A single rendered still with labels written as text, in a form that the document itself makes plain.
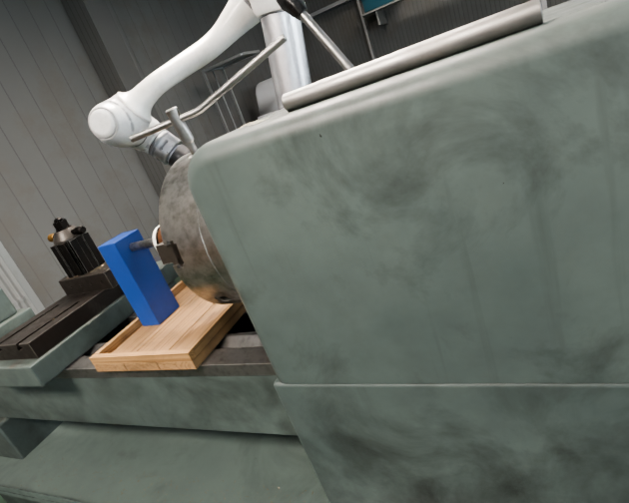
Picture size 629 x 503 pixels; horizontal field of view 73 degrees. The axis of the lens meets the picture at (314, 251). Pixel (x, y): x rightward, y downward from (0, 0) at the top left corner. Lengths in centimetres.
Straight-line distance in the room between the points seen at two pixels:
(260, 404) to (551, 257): 60
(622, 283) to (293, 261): 37
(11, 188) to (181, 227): 399
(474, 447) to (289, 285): 35
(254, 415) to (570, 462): 54
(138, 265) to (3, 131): 383
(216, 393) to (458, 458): 47
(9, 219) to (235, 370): 391
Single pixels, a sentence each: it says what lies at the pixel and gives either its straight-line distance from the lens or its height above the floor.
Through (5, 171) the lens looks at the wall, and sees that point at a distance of 471.
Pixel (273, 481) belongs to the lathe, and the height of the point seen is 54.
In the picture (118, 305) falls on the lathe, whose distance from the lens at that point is 132.
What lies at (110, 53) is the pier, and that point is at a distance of 549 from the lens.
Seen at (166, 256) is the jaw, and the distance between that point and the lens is 82.
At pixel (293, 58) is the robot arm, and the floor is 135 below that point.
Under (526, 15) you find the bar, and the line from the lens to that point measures 48.
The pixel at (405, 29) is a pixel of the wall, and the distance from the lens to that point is 880.
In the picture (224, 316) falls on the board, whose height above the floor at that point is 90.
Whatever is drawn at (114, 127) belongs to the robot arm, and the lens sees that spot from 119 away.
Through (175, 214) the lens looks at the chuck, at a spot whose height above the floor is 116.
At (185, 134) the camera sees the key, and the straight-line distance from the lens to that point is 81.
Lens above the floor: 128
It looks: 20 degrees down
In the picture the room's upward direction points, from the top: 21 degrees counter-clockwise
